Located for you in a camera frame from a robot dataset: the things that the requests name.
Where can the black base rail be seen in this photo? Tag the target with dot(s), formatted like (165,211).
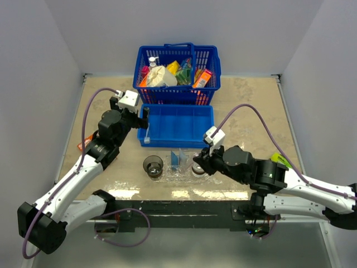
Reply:
(222,214)

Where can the orange scrub package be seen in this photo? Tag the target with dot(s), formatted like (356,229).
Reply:
(143,83)

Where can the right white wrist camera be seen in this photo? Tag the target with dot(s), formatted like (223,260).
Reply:
(214,138)

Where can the cream paper bag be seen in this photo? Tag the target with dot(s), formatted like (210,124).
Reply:
(160,76)

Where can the dark brown banded cup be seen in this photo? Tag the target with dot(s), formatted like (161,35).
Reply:
(153,166)

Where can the yellow snack packet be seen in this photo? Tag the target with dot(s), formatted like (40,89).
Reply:
(173,67)

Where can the green sponge package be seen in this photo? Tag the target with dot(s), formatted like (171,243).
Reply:
(183,74)

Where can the clear blue banded cup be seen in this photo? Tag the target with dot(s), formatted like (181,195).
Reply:
(197,171)

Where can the green yellow razor package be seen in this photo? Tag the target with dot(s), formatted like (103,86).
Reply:
(279,158)

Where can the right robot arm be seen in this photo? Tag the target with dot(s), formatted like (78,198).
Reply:
(280,190)

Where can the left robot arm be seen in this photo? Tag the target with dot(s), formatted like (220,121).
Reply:
(46,222)

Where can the white orange toothpaste tube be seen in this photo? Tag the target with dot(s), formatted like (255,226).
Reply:
(183,160)

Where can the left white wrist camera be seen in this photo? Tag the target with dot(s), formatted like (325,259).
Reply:
(128,99)

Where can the pink toothbrush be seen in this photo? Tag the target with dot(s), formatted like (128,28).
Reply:
(186,167)

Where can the blue compartment organizer bin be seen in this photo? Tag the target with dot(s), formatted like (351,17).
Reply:
(177,126)

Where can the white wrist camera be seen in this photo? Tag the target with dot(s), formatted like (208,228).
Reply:
(128,99)
(214,138)

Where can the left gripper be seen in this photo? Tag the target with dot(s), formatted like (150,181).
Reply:
(139,122)

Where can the orange box on table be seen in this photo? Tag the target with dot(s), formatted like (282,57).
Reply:
(83,145)

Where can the clear small textured tray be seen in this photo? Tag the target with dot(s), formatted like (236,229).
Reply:
(170,176)

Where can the orange white carton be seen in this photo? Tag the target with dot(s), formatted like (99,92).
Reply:
(202,79)

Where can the blue plastic shopping basket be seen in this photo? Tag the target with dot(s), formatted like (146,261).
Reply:
(203,57)

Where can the white pump bottle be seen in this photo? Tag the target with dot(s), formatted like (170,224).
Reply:
(152,62)

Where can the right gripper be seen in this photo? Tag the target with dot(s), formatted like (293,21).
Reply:
(206,161)

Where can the white-blue toothbrush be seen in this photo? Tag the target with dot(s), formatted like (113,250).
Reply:
(147,139)

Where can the clear oval textured tray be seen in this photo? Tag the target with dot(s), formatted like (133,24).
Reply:
(197,180)

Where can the pink box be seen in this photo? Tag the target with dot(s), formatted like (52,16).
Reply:
(144,71)

